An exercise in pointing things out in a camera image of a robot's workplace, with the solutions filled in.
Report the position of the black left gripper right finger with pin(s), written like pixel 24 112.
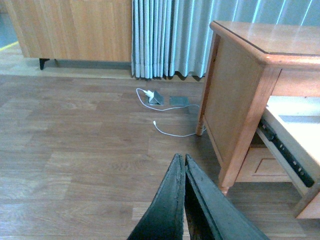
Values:
pixel 210 215

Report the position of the wooden nightstand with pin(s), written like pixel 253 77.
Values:
pixel 248 63

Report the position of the white charger plug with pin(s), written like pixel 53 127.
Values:
pixel 149 94

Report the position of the open metal floor socket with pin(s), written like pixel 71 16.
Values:
pixel 158 99

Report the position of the wooden drawer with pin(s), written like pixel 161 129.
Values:
pixel 296 121
pixel 260 166

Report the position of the grey pleated curtain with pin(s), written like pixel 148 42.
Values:
pixel 174 36

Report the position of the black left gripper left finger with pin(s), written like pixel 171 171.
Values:
pixel 164 218

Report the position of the light wooden cabinet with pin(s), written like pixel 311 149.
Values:
pixel 89 30

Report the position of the black drawer slide rail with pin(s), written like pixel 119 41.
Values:
pixel 272 136

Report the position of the black cabinet leg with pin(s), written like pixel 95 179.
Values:
pixel 42 62

